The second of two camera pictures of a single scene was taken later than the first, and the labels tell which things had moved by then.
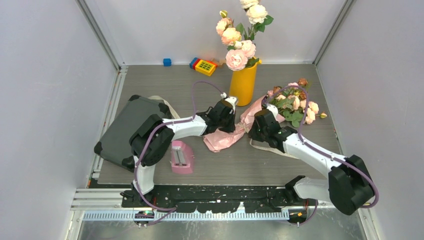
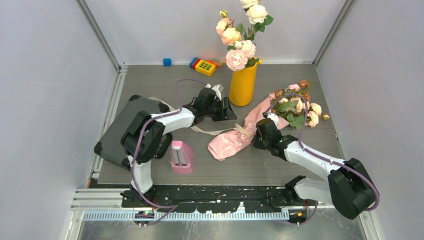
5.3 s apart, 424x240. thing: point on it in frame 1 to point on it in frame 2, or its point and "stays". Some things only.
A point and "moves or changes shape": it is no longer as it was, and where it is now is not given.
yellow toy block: [205, 67] stays
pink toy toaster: [182, 158] stays
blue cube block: [167, 62] stays
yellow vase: [242, 84] stays
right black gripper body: [257, 134] to [260, 142]
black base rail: [207, 199] stays
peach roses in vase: [241, 47] stays
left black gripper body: [226, 125] to [216, 111]
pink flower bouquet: [289, 100] moves or changes shape
